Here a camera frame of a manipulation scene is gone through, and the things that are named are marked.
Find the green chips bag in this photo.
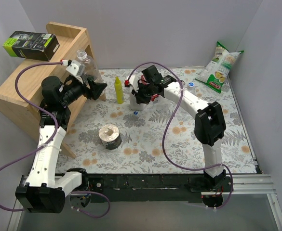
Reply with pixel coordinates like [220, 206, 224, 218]
[196, 41, 244, 93]

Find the wooden shelf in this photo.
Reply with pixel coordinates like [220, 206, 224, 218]
[0, 22, 106, 159]

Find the floral table mat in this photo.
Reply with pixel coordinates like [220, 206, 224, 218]
[56, 67, 256, 174]

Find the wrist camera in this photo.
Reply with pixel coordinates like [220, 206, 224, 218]
[124, 75, 140, 92]
[66, 60, 85, 84]

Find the red toothpaste box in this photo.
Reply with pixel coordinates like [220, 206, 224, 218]
[151, 94, 159, 102]

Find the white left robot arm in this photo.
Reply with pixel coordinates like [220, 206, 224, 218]
[15, 75, 107, 213]

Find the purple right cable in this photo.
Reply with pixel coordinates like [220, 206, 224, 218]
[127, 62, 234, 209]

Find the clear plastic bottle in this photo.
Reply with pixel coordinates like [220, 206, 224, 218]
[77, 50, 103, 83]
[186, 84, 196, 95]

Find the white bottle black cap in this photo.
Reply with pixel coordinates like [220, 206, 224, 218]
[129, 92, 146, 111]

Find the purple cable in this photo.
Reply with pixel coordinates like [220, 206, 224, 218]
[127, 62, 234, 209]
[0, 60, 110, 219]

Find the yellow squeeze bottle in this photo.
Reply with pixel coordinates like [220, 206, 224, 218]
[114, 77, 124, 104]

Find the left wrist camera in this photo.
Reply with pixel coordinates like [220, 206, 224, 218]
[66, 60, 85, 84]

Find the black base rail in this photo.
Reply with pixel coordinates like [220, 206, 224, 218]
[61, 173, 234, 204]

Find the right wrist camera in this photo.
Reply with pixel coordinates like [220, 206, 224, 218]
[124, 75, 140, 92]

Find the black green box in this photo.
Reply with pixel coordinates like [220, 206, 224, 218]
[2, 31, 60, 62]

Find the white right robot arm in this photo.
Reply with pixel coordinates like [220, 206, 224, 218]
[124, 62, 226, 191]

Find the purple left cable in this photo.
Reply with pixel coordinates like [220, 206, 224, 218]
[0, 60, 110, 219]

